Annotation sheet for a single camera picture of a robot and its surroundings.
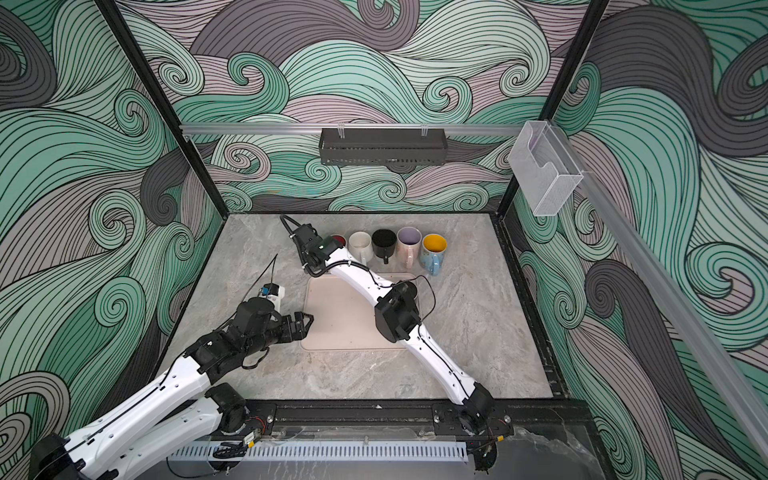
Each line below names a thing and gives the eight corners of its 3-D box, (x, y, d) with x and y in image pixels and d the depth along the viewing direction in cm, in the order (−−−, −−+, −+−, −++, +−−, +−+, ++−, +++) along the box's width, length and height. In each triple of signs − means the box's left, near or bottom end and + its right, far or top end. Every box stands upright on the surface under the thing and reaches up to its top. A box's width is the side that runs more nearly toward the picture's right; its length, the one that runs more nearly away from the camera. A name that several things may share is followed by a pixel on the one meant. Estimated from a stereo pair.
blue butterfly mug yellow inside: (421, 281, 102) (425, 261, 93) (418, 254, 110) (421, 233, 101) (444, 281, 102) (450, 261, 93) (439, 254, 110) (445, 233, 101)
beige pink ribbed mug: (396, 273, 103) (398, 255, 95) (395, 245, 112) (396, 226, 104) (421, 273, 103) (424, 255, 95) (418, 245, 112) (421, 226, 104)
